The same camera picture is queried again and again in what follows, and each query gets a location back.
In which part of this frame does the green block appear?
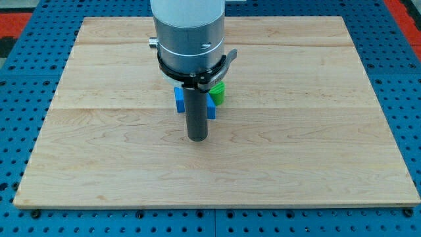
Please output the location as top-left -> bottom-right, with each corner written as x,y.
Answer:
209,81 -> 226,106

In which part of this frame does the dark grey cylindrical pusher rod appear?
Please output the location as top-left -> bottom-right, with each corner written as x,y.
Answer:
183,88 -> 208,142

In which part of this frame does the light wooden board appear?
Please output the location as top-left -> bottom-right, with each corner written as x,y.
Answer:
13,16 -> 420,209

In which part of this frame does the blue block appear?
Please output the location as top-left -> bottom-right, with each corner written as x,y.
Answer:
174,88 -> 216,120

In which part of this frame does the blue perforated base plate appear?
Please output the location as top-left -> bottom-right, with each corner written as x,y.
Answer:
1,1 -> 420,236

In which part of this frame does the black clamp ring with lever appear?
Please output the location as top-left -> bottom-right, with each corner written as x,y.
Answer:
156,48 -> 238,93

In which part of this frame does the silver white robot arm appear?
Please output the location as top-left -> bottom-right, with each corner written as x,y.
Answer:
151,0 -> 226,74

